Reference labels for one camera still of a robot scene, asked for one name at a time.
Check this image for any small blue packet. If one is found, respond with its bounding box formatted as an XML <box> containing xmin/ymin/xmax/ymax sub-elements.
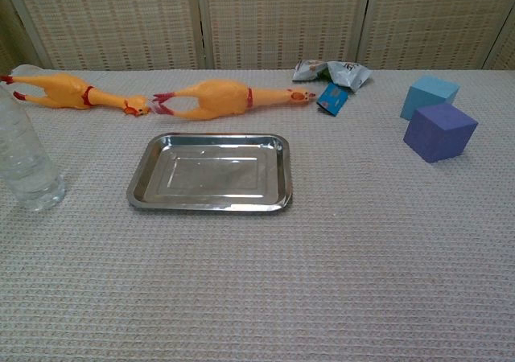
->
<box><xmin>316</xmin><ymin>82</ymin><xmax>350</xmax><ymax>117</ymax></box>

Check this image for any yellow rubber chicken toy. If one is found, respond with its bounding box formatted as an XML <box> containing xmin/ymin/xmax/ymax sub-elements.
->
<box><xmin>151</xmin><ymin>78</ymin><xmax>318</xmax><ymax>121</ymax></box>
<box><xmin>0</xmin><ymin>71</ymin><xmax>152</xmax><ymax>117</ymax></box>

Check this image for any woven beige tablecloth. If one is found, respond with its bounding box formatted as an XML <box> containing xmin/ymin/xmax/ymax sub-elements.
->
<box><xmin>0</xmin><ymin>68</ymin><xmax>515</xmax><ymax>362</ymax></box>

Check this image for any stainless steel rectangular tray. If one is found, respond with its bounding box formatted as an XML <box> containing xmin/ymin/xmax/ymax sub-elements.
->
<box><xmin>126</xmin><ymin>132</ymin><xmax>294</xmax><ymax>212</ymax></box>

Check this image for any woven bamboo folding screen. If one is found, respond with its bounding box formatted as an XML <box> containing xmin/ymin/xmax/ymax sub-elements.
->
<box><xmin>0</xmin><ymin>0</ymin><xmax>515</xmax><ymax>72</ymax></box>

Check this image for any crumpled silver snack bag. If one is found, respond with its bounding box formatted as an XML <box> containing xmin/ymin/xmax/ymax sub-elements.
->
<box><xmin>292</xmin><ymin>59</ymin><xmax>372</xmax><ymax>94</ymax></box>

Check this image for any clear plastic bottle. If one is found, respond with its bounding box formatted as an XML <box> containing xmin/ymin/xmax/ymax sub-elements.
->
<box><xmin>0</xmin><ymin>82</ymin><xmax>68</xmax><ymax>213</ymax></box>

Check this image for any purple foam cube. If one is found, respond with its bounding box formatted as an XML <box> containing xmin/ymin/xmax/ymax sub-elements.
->
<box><xmin>403</xmin><ymin>103</ymin><xmax>480</xmax><ymax>164</ymax></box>

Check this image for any light blue foam cube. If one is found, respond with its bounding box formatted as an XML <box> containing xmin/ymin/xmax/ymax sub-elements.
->
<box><xmin>399</xmin><ymin>76</ymin><xmax>460</xmax><ymax>121</ymax></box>

